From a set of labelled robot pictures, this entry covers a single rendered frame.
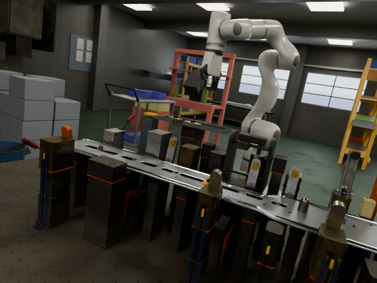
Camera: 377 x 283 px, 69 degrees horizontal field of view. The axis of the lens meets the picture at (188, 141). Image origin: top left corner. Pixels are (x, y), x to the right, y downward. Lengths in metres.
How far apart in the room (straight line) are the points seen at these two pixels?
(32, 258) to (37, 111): 2.73
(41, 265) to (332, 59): 10.45
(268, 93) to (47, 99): 2.82
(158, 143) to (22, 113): 2.60
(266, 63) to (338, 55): 9.32
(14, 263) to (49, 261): 0.10
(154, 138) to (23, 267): 0.68
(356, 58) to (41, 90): 9.41
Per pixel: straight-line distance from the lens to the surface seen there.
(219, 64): 1.26
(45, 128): 3.80
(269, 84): 1.54
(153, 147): 1.28
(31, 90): 3.64
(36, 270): 1.09
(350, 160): 1.15
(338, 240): 0.80
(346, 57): 10.82
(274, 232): 0.85
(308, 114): 10.80
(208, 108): 5.77
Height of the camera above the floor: 1.36
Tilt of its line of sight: 12 degrees down
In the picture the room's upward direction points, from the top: 9 degrees clockwise
